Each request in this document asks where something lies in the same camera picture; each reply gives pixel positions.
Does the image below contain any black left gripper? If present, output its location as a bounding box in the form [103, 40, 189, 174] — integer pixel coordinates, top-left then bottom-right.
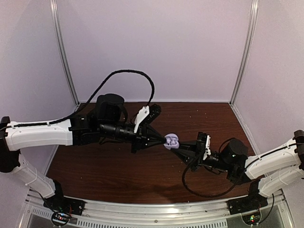
[100, 121, 167, 154]

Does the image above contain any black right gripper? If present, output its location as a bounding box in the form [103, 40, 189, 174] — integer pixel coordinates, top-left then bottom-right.
[171, 140, 232, 173]

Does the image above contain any purple round charging case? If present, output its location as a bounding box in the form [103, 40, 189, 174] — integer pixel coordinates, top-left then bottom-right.
[164, 133, 180, 150]

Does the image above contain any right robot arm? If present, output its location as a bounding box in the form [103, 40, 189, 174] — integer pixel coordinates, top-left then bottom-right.
[170, 130, 304, 210]

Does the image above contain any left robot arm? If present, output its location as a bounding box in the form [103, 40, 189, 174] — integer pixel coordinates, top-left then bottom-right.
[0, 94, 166, 211]

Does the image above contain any right circuit board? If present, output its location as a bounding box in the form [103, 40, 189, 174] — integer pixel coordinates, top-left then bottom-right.
[242, 212, 261, 226]

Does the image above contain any circuit board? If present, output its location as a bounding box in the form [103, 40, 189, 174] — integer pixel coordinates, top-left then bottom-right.
[51, 212, 71, 227]
[242, 212, 261, 226]

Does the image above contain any left circuit board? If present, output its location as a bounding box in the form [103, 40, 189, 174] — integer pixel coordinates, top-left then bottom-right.
[51, 212, 71, 227]

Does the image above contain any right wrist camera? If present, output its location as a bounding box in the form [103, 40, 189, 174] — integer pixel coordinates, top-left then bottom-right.
[196, 132, 211, 161]

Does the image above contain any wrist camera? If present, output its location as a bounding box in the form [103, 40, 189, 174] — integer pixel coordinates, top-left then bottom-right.
[196, 132, 211, 161]
[133, 104, 162, 133]

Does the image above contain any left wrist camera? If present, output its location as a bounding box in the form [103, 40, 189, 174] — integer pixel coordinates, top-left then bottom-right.
[133, 104, 162, 133]

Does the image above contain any right black camera cable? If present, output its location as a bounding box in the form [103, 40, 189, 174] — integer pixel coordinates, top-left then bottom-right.
[181, 163, 236, 198]

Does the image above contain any black camera cable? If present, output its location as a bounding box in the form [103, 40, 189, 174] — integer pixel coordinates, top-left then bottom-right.
[47, 68, 155, 125]
[181, 163, 236, 198]

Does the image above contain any left black camera cable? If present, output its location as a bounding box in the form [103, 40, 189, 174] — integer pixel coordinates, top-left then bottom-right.
[47, 68, 155, 125]

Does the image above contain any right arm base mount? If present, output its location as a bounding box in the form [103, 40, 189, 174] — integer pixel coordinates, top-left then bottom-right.
[227, 195, 268, 215]

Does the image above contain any front aluminium rail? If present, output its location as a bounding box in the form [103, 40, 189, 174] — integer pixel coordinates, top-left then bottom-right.
[19, 193, 294, 228]

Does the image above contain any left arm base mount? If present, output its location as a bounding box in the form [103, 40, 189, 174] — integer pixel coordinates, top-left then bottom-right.
[43, 196, 85, 216]

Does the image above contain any right aluminium frame post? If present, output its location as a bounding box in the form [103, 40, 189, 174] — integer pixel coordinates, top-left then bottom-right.
[229, 0, 259, 106]

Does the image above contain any aluminium frame post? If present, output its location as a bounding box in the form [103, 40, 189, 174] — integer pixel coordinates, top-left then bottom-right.
[229, 0, 259, 106]
[50, 0, 79, 106]

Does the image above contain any left aluminium frame post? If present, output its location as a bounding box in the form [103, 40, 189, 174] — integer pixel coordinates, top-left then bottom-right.
[50, 0, 79, 106]

